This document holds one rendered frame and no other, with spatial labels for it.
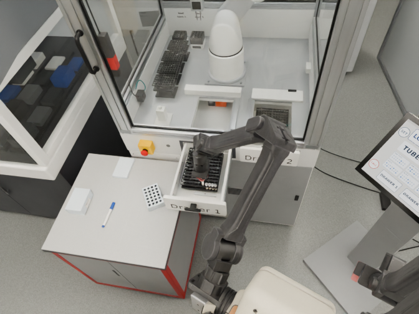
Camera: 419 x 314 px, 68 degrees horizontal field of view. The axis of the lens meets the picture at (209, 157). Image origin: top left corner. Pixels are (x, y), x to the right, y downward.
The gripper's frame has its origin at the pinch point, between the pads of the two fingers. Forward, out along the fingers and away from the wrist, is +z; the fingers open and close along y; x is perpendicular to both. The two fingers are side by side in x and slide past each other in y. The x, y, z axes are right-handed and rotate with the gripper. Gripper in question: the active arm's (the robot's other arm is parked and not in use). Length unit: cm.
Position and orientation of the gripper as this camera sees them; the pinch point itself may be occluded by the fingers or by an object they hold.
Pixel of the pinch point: (201, 179)
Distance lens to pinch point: 142.2
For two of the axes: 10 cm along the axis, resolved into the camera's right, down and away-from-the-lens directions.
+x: 9.8, 1.2, -1.3
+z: 0.3, 6.1, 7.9
